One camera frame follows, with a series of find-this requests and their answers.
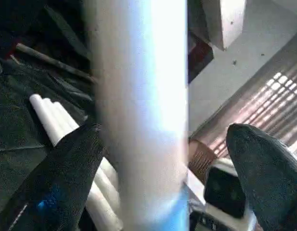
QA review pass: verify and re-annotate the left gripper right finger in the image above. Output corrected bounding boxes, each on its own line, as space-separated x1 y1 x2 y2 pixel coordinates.
225 122 297 231

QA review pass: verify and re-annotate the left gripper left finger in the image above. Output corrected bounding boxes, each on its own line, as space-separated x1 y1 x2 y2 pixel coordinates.
0 122 107 231

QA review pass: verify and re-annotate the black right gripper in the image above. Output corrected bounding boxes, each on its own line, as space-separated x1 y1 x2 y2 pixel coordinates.
189 201 256 231

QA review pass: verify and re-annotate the black plastic mat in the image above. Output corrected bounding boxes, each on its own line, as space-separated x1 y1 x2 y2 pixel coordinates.
0 0 99 231

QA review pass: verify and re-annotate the lit slatted window blind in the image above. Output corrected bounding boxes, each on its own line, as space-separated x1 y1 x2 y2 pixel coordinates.
194 64 297 159

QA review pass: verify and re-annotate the long dark metal rod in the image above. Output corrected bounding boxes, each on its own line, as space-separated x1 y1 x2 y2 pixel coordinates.
15 42 96 83

